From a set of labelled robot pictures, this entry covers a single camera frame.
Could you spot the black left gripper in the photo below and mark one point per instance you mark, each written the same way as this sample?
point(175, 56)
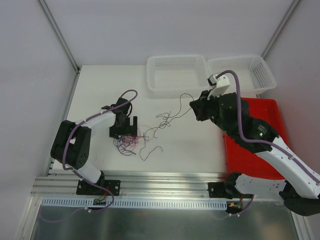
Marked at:
point(123, 130)

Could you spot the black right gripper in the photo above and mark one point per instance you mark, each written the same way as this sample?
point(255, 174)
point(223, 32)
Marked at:
point(207, 105)

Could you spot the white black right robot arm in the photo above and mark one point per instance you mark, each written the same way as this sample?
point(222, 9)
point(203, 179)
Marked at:
point(299, 191)

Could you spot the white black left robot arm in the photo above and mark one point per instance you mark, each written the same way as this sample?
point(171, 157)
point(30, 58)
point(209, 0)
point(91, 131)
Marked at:
point(71, 146)

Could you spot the white perforated basket right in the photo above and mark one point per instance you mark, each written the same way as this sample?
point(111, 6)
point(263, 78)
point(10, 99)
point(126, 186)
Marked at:
point(255, 77)

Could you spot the white perforated basket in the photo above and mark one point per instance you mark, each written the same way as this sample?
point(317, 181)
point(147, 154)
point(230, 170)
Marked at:
point(169, 76)
point(255, 77)

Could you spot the red plastic tray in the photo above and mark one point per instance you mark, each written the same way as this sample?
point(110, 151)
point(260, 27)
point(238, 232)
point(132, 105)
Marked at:
point(241, 160)

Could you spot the white perforated basket left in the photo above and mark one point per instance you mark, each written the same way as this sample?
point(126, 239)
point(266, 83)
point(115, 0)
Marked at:
point(169, 76)

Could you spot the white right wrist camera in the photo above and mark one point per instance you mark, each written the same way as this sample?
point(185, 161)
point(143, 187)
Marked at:
point(219, 85)

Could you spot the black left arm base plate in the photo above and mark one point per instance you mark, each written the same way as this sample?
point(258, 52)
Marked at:
point(86, 189)

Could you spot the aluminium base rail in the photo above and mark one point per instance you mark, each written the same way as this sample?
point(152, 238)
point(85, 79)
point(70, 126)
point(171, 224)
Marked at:
point(134, 184)

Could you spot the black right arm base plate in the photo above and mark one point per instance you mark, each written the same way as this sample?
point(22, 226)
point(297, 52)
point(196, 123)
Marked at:
point(225, 190)

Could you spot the aluminium frame post right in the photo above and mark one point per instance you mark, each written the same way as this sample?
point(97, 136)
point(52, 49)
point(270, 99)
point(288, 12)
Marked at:
point(292, 8)

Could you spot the aluminium frame post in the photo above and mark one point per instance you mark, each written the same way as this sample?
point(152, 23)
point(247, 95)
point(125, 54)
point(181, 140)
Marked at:
point(292, 8)
point(57, 32)

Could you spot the white slotted cable duct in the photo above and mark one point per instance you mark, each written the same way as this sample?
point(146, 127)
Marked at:
point(130, 203)

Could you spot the aluminium frame post left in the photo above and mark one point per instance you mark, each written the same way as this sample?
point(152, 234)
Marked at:
point(57, 32)

